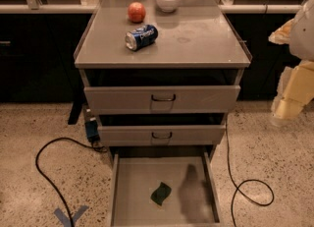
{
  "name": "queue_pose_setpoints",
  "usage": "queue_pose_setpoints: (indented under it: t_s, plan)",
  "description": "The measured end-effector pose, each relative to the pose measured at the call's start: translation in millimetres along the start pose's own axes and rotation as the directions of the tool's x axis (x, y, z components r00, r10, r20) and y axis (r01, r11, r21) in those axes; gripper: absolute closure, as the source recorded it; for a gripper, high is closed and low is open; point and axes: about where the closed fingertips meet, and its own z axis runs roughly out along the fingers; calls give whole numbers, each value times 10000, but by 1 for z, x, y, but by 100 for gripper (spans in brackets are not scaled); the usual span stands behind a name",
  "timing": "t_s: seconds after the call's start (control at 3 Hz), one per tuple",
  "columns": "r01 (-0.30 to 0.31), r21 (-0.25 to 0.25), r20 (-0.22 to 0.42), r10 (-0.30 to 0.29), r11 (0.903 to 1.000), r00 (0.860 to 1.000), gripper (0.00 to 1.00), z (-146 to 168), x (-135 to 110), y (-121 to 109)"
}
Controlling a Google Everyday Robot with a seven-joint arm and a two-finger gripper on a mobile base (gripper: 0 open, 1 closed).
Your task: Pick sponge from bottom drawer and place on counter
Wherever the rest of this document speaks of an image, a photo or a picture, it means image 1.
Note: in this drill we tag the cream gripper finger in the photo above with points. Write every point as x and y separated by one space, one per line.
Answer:
284 111
281 35

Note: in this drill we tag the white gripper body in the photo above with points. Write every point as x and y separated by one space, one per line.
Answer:
303 37

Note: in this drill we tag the dark green sponge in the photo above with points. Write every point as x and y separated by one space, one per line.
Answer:
161 193

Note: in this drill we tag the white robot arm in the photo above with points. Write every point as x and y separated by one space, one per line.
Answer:
301 42

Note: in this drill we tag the grey middle drawer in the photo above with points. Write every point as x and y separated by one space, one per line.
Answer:
160 135

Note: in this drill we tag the grey drawer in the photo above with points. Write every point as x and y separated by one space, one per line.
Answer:
160 135
193 201
161 99

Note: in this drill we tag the grey drawer cabinet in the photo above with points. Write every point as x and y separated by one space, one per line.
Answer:
196 45

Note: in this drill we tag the grey bottom drawer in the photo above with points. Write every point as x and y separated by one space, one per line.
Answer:
193 201

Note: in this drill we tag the grey top drawer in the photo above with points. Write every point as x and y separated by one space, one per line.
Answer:
161 99

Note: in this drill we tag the dark background counter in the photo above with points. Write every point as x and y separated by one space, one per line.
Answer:
37 56

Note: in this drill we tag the blue Pepsi can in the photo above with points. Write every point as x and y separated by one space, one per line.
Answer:
141 37

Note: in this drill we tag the red apple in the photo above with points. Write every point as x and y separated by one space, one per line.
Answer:
136 12

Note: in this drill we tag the blue power adapter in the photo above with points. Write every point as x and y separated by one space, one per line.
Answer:
91 129

